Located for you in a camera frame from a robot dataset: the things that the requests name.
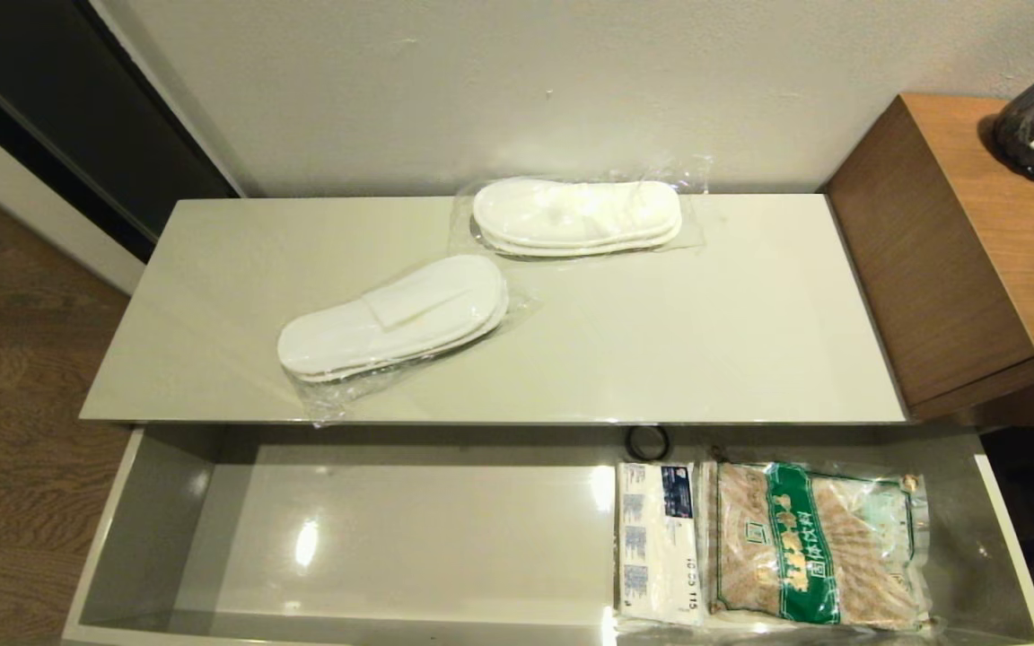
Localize grey cabinet drawer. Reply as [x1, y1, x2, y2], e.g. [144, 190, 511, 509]
[59, 423, 1034, 646]

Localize white pack with blue print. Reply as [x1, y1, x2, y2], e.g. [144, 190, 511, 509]
[616, 462, 705, 627]

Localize cereal bag with green label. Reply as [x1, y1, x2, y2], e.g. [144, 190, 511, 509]
[701, 449, 935, 633]

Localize bagged white slippers sole up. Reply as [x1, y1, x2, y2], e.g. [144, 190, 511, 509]
[450, 160, 715, 263]

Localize glossy grey cabinet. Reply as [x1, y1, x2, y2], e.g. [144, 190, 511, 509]
[77, 193, 911, 427]

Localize brown wooden side cabinet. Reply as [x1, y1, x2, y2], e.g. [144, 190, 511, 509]
[827, 92, 1034, 427]

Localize dark door panel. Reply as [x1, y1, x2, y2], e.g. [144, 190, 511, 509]
[0, 0, 240, 263]

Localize bagged white slippers with strap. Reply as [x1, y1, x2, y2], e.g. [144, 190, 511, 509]
[276, 253, 538, 424]

